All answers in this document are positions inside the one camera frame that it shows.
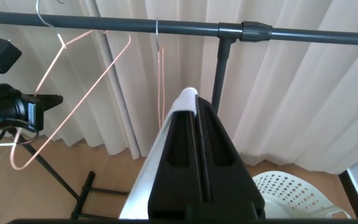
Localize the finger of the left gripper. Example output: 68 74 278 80
42 95 64 111

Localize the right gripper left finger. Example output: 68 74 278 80
147 110 206 219

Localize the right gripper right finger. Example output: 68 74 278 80
196 96 265 219

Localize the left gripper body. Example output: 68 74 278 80
0 83 45 133

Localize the white garment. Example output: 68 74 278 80
119 86 198 220

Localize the pink clothes hanger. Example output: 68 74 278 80
10 0 132 171
155 17 166 129

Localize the white laundry basket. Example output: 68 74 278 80
252 170 352 220

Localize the black clothes rack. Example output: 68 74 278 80
0 11 358 220

